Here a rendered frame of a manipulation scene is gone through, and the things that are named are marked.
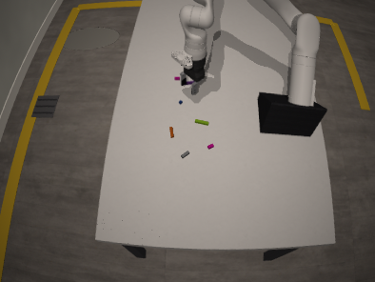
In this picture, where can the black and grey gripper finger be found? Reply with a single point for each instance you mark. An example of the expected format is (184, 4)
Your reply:
(183, 78)
(194, 87)

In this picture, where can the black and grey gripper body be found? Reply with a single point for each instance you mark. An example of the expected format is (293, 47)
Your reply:
(197, 72)

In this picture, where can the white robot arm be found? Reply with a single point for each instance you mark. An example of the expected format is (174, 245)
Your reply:
(303, 61)

